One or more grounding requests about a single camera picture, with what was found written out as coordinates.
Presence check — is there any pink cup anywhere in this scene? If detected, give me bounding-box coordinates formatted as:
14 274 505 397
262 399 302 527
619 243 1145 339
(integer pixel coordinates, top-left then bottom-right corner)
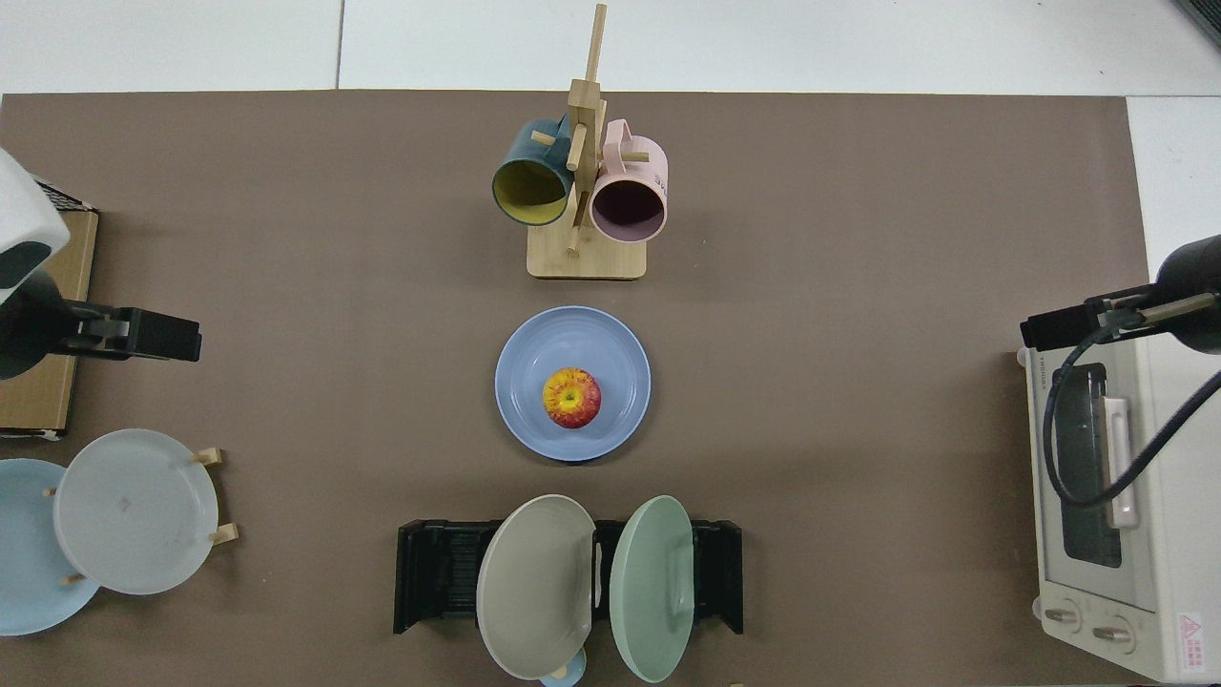
590 118 669 244

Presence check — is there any dark teal cup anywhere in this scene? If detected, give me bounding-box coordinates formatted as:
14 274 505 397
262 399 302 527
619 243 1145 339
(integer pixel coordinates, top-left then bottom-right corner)
491 116 575 227

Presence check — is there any wire basket with wooden floor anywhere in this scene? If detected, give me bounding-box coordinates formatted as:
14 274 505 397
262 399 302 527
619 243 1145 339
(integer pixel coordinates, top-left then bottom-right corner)
0 177 100 440

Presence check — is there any small blue round thing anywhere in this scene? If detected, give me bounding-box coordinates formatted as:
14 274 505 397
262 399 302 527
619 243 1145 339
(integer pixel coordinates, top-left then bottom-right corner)
539 647 588 687

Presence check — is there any brown table cloth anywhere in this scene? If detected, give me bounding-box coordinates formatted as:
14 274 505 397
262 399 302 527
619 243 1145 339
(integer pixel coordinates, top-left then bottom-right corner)
0 91 1150 687

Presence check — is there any light blue plate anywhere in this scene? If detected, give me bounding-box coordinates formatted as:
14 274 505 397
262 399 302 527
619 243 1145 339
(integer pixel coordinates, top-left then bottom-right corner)
0 458 101 637

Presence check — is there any black dish rack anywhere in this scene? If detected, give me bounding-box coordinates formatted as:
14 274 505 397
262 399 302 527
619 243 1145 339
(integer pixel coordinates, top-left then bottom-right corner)
393 518 744 636

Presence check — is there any dark grey corner object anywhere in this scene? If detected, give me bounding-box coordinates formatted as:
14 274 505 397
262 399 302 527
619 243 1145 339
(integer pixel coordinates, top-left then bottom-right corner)
1175 0 1221 47

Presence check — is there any pale green plate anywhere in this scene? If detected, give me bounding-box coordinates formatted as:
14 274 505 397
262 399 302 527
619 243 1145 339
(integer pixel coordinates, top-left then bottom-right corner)
610 494 695 684

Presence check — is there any wooden plate rack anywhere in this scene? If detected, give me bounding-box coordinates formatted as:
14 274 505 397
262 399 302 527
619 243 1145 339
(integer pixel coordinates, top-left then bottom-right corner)
41 446 239 586

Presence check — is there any grey plate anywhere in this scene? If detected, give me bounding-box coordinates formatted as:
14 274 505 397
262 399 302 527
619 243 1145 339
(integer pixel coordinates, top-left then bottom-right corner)
52 428 220 596

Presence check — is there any wooden cup stand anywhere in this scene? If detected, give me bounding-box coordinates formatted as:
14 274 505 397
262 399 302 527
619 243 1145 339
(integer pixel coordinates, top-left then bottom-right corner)
526 3 650 281

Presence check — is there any pale toaster oven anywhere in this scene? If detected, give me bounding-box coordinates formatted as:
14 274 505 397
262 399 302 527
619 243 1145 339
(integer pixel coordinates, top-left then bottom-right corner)
1016 329 1221 684

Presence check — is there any beige plate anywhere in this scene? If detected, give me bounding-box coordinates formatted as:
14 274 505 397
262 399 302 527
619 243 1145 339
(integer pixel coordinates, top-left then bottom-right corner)
475 493 599 681

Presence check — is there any red yellow apple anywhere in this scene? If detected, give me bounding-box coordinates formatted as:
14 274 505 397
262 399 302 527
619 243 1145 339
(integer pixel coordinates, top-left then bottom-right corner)
542 367 603 429

